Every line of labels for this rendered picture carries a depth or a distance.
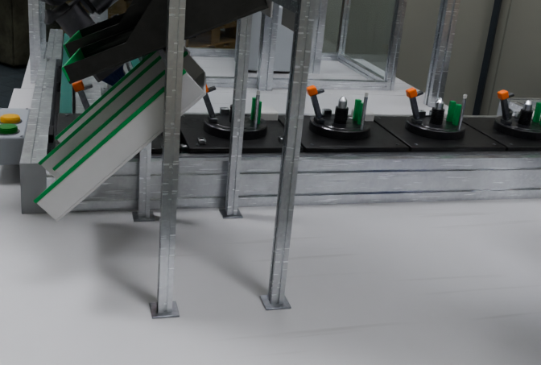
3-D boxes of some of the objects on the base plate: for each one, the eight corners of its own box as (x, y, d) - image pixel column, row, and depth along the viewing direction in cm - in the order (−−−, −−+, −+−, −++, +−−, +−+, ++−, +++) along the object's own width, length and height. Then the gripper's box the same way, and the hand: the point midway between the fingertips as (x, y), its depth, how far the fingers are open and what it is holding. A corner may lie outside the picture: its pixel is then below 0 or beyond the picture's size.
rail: (21, 213, 126) (19, 159, 122) (41, 91, 206) (40, 55, 202) (52, 213, 127) (51, 158, 124) (59, 91, 207) (59, 55, 204)
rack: (151, 319, 98) (173, -344, 70) (131, 213, 130) (141, -268, 103) (291, 309, 103) (361, -308, 76) (238, 209, 136) (274, -246, 109)
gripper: (68, 30, 142) (116, 88, 149) (69, 48, 125) (122, 112, 132) (92, 12, 142) (138, 71, 149) (96, 28, 125) (148, 93, 132)
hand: (120, 77), depth 139 cm, fingers closed on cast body, 4 cm apart
